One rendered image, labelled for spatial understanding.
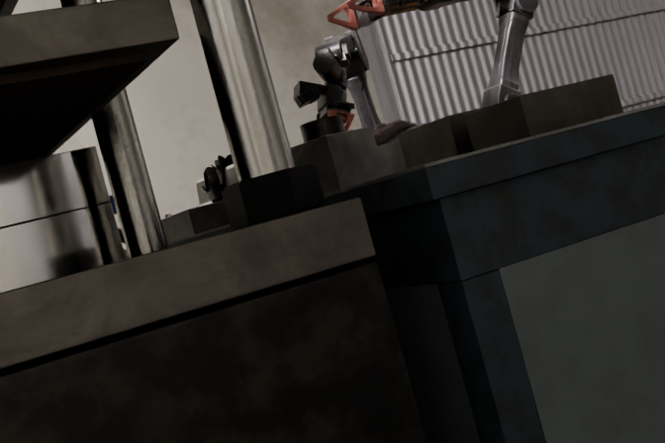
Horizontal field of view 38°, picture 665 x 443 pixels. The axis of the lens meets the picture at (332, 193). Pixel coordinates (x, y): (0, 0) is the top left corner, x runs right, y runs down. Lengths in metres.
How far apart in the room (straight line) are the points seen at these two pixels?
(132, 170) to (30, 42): 0.41
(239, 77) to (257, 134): 0.06
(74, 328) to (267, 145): 0.26
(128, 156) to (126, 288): 0.51
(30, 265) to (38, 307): 0.58
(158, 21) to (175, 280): 0.29
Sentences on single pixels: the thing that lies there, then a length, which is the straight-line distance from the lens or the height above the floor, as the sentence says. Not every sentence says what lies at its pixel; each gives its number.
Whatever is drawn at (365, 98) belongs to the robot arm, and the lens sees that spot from 2.79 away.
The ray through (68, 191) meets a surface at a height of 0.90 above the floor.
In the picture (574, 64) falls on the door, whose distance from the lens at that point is 5.07.
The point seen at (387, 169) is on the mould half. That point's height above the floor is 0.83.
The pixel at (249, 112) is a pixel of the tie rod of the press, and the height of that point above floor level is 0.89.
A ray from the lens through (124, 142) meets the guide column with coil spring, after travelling 1.36.
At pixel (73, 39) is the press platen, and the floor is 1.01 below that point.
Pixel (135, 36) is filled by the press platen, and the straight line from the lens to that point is 1.02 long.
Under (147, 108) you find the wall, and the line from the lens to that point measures 3.96.
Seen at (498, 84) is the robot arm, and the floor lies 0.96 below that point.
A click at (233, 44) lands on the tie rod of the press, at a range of 0.98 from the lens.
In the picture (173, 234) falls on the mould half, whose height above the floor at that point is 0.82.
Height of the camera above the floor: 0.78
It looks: 1 degrees up
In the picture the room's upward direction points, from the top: 15 degrees counter-clockwise
